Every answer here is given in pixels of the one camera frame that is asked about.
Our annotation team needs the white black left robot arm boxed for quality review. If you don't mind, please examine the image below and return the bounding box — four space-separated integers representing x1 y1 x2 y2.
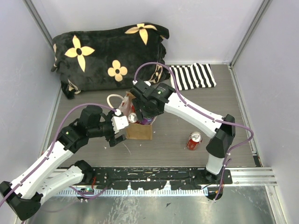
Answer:
0 103 129 221

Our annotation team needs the black white striped cloth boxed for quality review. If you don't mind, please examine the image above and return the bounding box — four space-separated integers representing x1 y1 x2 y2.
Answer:
170 63 217 91

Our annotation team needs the purple soda can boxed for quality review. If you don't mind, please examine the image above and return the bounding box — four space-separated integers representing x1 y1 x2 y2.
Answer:
139 116 156 125

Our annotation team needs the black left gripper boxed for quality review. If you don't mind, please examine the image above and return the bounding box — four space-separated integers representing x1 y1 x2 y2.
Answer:
89 109 127 147

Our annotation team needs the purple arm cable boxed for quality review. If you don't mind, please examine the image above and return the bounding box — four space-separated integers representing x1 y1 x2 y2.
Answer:
0 104 122 208
133 61 255 201

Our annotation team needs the black floral plush blanket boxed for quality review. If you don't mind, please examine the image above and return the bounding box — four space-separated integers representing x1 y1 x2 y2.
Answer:
51 22 170 99

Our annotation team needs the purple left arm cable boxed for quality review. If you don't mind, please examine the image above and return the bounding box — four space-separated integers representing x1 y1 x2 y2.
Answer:
0 104 122 208

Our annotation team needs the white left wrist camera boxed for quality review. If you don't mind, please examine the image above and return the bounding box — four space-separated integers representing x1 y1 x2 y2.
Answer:
111 116 129 134

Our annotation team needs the red cola can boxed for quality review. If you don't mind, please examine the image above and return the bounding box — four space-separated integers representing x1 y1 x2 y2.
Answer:
186 132 202 150
127 112 138 123

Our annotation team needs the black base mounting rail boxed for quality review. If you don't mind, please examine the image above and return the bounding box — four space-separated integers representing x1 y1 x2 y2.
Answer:
78 167 233 190

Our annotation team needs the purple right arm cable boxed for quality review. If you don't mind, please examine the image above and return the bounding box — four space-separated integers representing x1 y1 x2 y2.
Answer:
133 61 255 201

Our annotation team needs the watermelon print canvas bag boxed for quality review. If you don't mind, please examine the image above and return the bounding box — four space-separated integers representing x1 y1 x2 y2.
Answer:
107 92 153 140

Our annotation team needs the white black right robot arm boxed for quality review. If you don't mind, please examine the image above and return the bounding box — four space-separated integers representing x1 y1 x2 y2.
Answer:
130 81 235 184

